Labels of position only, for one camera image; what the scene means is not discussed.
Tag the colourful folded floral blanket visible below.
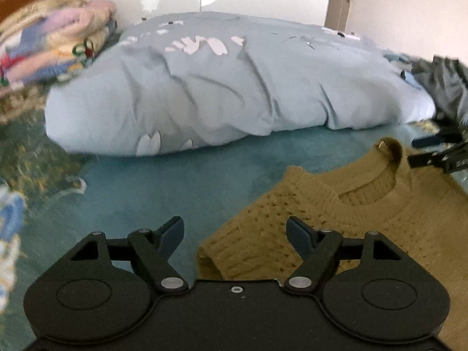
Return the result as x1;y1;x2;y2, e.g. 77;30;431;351
1;0;117;95

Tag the light blue folded duvet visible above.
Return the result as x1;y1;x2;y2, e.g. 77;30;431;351
44;12;436;156

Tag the mustard yellow knit sweater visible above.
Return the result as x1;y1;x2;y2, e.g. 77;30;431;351
197;137;467;350

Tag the grey crumpled garment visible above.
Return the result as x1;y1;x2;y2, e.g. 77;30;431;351
412;56;467;126

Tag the teal floral bed sheet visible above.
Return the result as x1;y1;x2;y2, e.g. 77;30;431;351
1;88;437;350

